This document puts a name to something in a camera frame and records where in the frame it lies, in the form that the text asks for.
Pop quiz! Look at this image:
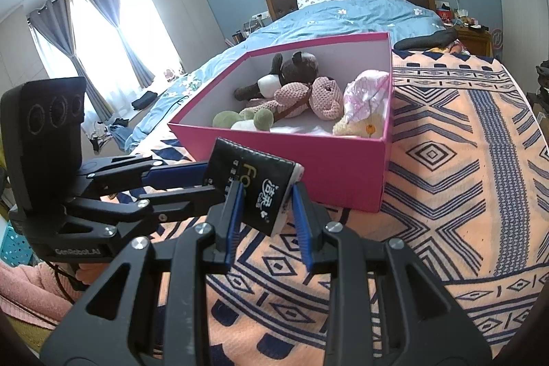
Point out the pink cardboard box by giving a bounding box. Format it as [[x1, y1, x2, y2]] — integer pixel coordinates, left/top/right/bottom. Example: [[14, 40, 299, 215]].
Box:
[[167, 32, 394, 214]]

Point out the blue crumpled cloth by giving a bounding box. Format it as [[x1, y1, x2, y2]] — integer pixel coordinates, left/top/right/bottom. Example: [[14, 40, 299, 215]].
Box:
[[109, 121, 140, 150]]

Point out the wooden nightstand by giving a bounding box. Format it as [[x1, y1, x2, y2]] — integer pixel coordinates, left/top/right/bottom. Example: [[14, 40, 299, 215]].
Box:
[[450, 25, 494, 58]]

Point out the purple curtain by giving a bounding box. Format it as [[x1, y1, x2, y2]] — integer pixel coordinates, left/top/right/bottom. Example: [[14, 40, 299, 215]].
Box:
[[26, 0, 112, 122], [81, 0, 155, 90]]

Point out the pink knit bunny plush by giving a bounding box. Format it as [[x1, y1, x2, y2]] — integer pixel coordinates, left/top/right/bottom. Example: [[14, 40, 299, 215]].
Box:
[[240, 76, 344, 122]]

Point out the black bag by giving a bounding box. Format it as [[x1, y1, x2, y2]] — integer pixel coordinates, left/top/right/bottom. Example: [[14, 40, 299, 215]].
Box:
[[525, 59, 549, 114]]

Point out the person's left forearm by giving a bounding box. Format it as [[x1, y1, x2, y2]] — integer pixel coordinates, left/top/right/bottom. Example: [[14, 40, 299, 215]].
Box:
[[0, 259, 82, 332]]

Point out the cream plush toy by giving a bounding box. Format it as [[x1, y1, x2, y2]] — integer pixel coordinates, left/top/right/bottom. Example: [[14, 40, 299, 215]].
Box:
[[332, 111, 383, 138]]

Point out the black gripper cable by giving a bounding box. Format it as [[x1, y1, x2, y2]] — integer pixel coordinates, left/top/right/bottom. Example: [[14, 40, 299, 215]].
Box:
[[45, 261, 84, 300]]

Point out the dark folded cloth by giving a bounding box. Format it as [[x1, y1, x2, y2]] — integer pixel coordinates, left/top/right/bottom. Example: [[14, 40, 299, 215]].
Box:
[[131, 92, 159, 110]]

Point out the blue floral duvet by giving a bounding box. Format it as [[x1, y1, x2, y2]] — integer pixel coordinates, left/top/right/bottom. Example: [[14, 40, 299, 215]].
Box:
[[126, 0, 447, 154]]

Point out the dark brown plush animal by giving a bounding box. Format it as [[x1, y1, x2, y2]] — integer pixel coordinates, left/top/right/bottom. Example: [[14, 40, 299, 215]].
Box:
[[234, 52, 320, 101]]

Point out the black cloth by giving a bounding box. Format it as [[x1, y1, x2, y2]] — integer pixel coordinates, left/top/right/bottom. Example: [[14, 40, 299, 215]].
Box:
[[394, 29, 457, 51]]

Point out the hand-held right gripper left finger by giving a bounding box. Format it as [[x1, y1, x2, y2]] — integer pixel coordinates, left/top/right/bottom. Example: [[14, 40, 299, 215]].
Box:
[[38, 181, 246, 366]]

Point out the blue plastic basket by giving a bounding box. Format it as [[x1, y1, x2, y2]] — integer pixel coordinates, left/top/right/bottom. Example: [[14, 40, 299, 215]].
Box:
[[0, 220, 35, 268]]

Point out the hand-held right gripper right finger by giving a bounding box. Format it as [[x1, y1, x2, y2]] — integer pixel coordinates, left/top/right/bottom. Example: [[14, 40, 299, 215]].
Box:
[[292, 181, 494, 366]]

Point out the black tissue packet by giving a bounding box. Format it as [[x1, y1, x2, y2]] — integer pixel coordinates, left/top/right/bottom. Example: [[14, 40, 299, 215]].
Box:
[[202, 137, 305, 237]]

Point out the green plush toy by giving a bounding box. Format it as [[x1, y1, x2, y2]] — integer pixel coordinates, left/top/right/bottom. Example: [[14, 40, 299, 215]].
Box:
[[213, 109, 275, 132]]

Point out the pink satin bow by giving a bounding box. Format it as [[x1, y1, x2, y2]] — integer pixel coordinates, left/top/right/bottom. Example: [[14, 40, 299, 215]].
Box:
[[342, 70, 390, 123]]

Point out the orange patterned blanket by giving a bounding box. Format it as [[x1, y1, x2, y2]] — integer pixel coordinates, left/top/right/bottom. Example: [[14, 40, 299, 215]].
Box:
[[103, 49, 549, 366]]

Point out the black charging cable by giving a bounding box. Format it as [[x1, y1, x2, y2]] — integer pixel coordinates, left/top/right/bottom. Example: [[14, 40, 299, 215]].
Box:
[[165, 92, 189, 109]]

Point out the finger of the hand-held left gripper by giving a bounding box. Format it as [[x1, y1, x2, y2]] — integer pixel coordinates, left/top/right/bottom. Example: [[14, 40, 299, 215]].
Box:
[[64, 185, 226, 236], [77, 156, 211, 195]]

